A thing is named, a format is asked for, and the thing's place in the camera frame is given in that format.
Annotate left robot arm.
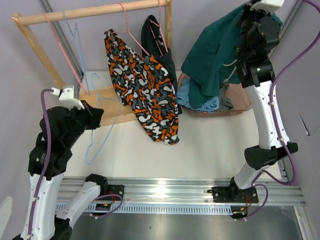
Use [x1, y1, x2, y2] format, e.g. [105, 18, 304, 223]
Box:
[15, 100, 109, 240]

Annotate pink translucent plastic basin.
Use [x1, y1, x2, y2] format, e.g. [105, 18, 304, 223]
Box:
[182, 84, 252, 118]

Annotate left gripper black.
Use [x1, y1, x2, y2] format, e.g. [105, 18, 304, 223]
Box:
[64, 98, 104, 146]

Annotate black shorts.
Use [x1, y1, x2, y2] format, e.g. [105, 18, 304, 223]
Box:
[140, 14, 183, 116]

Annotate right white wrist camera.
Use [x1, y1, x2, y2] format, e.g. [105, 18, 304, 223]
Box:
[246, 0, 285, 13]

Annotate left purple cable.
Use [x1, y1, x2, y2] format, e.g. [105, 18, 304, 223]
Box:
[26, 88, 123, 236]

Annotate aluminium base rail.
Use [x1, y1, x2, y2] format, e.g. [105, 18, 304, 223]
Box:
[55, 177, 306, 218]

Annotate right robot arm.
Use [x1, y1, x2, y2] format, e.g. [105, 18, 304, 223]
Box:
[228, 0, 298, 202]

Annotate orange camouflage shorts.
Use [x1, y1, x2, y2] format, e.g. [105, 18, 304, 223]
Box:
[104, 29, 180, 145]

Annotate light blue hanger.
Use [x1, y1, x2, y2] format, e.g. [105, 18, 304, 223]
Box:
[62, 10, 88, 83]
[84, 72, 125, 166]

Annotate pink hanger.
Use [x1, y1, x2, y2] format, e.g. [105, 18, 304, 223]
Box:
[117, 2, 150, 56]
[43, 12, 90, 95]
[149, 0, 168, 56]

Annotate grey shorts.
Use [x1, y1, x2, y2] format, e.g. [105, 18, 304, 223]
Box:
[218, 83, 234, 111]

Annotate wooden clothes rack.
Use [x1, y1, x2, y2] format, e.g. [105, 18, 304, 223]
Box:
[11, 0, 172, 126]

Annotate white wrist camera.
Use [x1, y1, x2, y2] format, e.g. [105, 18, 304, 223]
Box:
[246, 0, 285, 13]
[51, 85, 85, 110]

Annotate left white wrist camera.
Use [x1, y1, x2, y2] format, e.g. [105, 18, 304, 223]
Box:
[51, 85, 85, 110]

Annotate light blue shorts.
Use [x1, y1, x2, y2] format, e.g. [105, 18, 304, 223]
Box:
[176, 77, 220, 113]

